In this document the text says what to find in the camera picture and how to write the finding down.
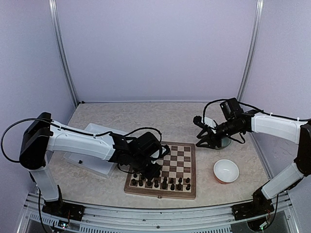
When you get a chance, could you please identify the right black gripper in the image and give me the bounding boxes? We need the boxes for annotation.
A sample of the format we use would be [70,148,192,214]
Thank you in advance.
[196,118,242,149]

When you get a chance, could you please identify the wooden chess board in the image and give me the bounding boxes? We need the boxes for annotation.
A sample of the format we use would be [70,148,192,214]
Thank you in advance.
[124,142,196,200]

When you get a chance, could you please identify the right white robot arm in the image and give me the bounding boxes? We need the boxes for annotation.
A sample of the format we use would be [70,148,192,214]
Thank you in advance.
[193,98,311,216]

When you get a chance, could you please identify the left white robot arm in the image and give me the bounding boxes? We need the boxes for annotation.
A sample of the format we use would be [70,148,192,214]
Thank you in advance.
[19,112,169,216]

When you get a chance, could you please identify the clear glass bowl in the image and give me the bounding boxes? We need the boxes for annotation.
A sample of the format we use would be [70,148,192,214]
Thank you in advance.
[216,138,232,150]

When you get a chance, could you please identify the white orange ceramic bowl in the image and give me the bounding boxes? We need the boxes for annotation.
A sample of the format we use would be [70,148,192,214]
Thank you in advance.
[213,159,240,184]

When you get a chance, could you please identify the white divided plastic tray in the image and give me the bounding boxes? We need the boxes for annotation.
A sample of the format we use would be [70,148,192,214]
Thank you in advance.
[64,134,117,178]

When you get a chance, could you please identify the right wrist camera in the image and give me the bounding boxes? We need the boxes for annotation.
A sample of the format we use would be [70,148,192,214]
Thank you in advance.
[193,116,217,129]

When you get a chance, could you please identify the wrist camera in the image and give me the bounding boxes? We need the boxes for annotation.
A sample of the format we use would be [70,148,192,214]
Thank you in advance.
[150,145,170,164]
[193,116,217,129]

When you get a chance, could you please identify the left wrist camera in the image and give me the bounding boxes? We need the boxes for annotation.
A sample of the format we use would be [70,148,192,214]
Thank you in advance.
[150,145,170,164]

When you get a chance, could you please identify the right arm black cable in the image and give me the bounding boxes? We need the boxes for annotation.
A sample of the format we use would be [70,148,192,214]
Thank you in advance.
[201,99,311,144]

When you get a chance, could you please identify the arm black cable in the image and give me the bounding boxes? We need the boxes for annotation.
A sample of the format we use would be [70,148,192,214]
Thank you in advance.
[201,99,311,144]
[0,118,163,173]

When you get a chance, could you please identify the front aluminium rail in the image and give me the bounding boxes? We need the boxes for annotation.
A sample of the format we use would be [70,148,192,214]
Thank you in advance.
[14,194,299,233]

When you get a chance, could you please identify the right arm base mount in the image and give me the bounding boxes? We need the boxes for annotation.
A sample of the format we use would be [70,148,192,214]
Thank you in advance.
[232,201,275,221]

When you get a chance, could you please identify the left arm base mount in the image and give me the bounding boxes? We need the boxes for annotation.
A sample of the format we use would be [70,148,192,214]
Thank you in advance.
[42,202,85,221]

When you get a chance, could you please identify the right aluminium frame post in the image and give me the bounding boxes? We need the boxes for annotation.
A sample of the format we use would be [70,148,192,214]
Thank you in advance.
[237,0,264,100]

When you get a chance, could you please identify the aluminium frame post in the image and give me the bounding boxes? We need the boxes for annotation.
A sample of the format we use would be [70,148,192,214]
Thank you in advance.
[237,0,264,100]
[49,0,79,107]

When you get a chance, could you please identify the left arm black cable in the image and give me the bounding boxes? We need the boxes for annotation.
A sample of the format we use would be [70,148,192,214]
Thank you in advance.
[0,118,163,173]

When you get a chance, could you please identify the left aluminium frame post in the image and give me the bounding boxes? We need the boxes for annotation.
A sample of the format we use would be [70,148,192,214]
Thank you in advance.
[49,0,79,107]

